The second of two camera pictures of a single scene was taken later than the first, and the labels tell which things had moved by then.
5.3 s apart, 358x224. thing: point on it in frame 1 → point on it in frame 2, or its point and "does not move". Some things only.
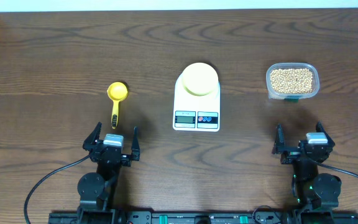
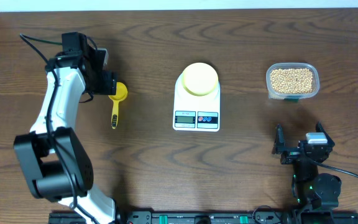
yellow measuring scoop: x=117 y=91 does not move
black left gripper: x=91 y=140 → x=109 y=78
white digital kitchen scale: x=196 y=112 does not move
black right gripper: x=278 y=147 does not move
